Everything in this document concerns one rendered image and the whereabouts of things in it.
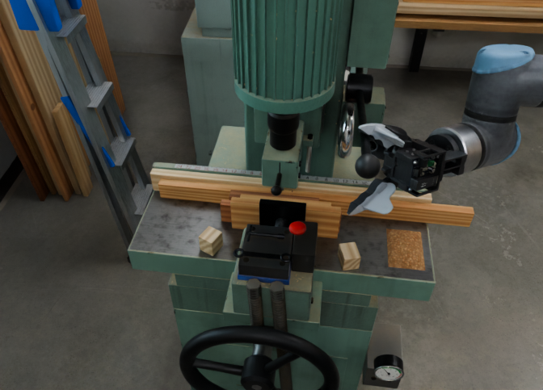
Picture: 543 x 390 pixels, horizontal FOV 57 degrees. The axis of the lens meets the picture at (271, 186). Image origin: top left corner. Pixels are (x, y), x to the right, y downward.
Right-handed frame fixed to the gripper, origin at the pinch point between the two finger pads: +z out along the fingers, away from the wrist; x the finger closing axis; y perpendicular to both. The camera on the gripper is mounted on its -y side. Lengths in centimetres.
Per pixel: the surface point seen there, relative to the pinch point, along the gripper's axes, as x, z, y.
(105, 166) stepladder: 42, 9, -111
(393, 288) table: 26.8, -13.3, 2.4
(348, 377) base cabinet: 63, -17, -8
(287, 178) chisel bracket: 8.8, -0.6, -17.1
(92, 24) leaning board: 10, -18, -208
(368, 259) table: 22.8, -11.2, -3.3
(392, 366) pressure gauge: 45.8, -14.6, 4.7
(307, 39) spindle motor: -19.5, 4.8, -7.0
